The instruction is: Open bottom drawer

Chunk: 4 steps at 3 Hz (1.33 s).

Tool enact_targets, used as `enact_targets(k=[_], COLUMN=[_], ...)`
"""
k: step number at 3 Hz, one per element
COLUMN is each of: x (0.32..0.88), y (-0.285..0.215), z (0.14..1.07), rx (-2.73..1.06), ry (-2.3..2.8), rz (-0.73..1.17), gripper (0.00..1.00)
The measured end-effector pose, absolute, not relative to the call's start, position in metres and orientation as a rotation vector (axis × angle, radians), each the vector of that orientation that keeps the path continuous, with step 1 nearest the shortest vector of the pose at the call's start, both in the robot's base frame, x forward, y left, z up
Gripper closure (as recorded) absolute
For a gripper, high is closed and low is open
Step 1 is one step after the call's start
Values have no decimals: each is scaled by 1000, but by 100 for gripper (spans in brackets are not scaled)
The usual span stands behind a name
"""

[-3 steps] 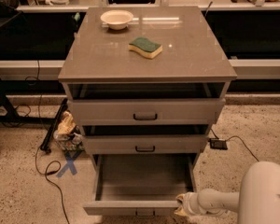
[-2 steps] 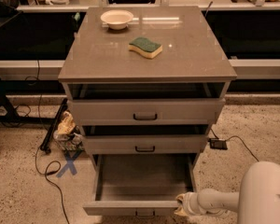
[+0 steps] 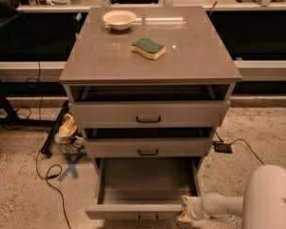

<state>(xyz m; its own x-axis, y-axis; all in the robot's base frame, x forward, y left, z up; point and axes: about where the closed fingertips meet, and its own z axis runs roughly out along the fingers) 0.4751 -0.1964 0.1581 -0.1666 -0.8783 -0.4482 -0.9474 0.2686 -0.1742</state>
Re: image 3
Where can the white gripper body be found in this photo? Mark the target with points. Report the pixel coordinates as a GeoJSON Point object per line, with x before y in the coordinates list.
{"type": "Point", "coordinates": [194, 208]}

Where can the grey bottom drawer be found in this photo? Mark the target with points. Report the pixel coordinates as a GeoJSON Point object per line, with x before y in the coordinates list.
{"type": "Point", "coordinates": [144, 189]}

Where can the grey drawer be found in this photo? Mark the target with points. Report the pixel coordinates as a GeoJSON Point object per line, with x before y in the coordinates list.
{"type": "Point", "coordinates": [144, 189]}
{"type": "Point", "coordinates": [150, 114]}
{"type": "Point", "coordinates": [148, 147]}

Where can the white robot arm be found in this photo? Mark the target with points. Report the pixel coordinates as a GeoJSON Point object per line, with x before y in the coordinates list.
{"type": "Point", "coordinates": [263, 205]}

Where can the grey middle drawer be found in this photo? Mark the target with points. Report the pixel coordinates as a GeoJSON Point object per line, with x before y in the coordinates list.
{"type": "Point", "coordinates": [148, 147]}

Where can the grey top drawer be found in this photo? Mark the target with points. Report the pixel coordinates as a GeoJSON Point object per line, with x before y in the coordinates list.
{"type": "Point", "coordinates": [150, 114]}

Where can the grey drawer cabinet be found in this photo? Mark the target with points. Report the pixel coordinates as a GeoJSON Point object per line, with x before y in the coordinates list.
{"type": "Point", "coordinates": [195, 67]}

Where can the black power adapter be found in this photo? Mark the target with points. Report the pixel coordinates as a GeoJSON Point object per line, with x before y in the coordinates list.
{"type": "Point", "coordinates": [223, 147]}

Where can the blue tape cross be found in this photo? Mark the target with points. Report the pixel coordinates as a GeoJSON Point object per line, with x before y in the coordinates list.
{"type": "Point", "coordinates": [71, 169]}

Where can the crumpled bag on floor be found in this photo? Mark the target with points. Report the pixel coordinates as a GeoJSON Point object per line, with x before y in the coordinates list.
{"type": "Point", "coordinates": [69, 138]}

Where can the black stand leg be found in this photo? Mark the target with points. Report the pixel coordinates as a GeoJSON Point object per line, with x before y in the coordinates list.
{"type": "Point", "coordinates": [46, 149]}

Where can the green yellow sponge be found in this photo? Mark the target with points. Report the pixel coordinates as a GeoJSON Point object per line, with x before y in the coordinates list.
{"type": "Point", "coordinates": [147, 48]}

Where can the white bowl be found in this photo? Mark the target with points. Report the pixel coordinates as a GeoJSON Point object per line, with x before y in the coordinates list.
{"type": "Point", "coordinates": [119, 20]}

